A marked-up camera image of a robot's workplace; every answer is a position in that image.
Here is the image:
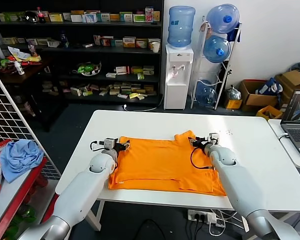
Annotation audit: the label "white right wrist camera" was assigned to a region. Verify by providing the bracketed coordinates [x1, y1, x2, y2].
[208, 132, 220, 145]

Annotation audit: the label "orange t-shirt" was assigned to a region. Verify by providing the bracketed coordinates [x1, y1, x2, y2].
[107, 129, 228, 197]

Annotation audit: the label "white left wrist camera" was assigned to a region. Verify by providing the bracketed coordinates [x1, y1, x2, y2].
[103, 137, 116, 150]

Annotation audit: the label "white red-edged rack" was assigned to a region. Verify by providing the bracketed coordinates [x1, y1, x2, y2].
[0, 139, 62, 240]

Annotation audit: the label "blue bag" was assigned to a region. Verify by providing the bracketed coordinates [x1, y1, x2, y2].
[256, 77, 284, 95]

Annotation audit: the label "dark blue hanging cloth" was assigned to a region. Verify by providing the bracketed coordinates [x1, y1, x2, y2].
[226, 21, 242, 42]

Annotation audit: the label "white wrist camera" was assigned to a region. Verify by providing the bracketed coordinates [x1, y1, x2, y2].
[103, 137, 116, 150]
[208, 132, 220, 145]

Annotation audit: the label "white metal jug rack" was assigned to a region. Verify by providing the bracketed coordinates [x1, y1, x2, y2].
[190, 15, 243, 111]

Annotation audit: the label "dark wooden table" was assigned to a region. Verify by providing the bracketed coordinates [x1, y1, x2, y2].
[0, 56, 68, 133]

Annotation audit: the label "red snack bag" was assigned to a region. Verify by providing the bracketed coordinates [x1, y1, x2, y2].
[0, 138, 14, 157]

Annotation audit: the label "open cardboard box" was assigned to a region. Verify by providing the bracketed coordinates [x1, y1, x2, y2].
[238, 79, 280, 113]

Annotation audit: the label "black shelving unit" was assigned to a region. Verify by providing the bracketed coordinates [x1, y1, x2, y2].
[0, 0, 165, 105]

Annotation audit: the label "loose paper sheets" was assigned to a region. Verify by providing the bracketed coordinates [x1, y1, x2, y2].
[7, 45, 42, 63]

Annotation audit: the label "yellow plastic bin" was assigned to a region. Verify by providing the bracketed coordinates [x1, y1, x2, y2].
[256, 105, 284, 121]

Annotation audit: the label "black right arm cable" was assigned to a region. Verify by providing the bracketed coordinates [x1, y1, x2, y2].
[191, 147, 217, 170]

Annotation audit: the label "green plastic bottle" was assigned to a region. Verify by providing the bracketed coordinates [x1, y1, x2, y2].
[16, 204, 38, 226]

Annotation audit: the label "bowl of green packets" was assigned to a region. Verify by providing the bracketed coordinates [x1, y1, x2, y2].
[72, 61, 103, 77]

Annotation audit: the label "white table leg frame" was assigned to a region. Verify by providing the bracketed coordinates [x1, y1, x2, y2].
[86, 199, 106, 232]

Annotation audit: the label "purple drink bottle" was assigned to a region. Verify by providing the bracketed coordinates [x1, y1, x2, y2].
[27, 41, 39, 57]

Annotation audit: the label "white power strip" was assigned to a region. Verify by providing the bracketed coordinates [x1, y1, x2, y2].
[187, 209, 217, 224]

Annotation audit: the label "white floor cable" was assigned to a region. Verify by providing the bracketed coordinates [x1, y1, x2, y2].
[122, 94, 165, 113]

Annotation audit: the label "red green packaging pile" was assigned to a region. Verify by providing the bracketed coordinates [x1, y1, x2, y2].
[0, 55, 18, 73]

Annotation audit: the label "black floor cable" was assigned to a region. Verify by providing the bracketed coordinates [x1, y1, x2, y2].
[136, 219, 166, 240]

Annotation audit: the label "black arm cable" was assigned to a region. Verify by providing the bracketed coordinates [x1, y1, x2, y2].
[90, 140, 106, 152]
[191, 147, 217, 170]

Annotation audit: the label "blue water cooler jug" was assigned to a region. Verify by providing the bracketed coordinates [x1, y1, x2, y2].
[167, 5, 196, 49]
[205, 3, 241, 35]
[203, 34, 232, 64]
[196, 79, 218, 107]

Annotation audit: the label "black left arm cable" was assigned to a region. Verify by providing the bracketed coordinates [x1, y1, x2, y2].
[90, 140, 106, 152]

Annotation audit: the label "light blue crumpled cloth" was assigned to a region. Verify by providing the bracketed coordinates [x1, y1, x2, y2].
[0, 139, 45, 183]

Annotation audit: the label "small yellow box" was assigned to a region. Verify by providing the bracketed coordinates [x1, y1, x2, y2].
[224, 98, 244, 110]

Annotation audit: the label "white wire grid panel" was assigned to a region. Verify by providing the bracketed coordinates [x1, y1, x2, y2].
[0, 61, 63, 181]

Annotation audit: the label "tall pink medicine box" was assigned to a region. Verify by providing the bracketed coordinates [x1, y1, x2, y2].
[144, 6, 154, 23]

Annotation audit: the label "closed cardboard box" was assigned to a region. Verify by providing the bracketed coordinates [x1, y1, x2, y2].
[274, 70, 300, 92]

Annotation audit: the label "white water dispenser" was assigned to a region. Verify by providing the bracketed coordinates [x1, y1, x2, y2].
[163, 43, 195, 110]

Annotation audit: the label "red white medicine box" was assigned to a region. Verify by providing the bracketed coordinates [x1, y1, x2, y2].
[115, 65, 130, 75]

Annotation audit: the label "cola bottle red cap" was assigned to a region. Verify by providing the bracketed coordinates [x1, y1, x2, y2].
[36, 6, 47, 24]

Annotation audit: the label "white plastic bottle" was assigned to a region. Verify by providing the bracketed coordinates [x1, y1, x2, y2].
[14, 60, 26, 75]

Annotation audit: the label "shiny silver ball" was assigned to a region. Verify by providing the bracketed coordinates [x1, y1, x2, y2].
[24, 10, 38, 23]

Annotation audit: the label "blue drink bottle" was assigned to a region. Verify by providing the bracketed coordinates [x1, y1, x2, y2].
[59, 29, 70, 48]

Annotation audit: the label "orange yellow medicine box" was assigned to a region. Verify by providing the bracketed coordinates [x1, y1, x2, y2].
[122, 36, 136, 48]

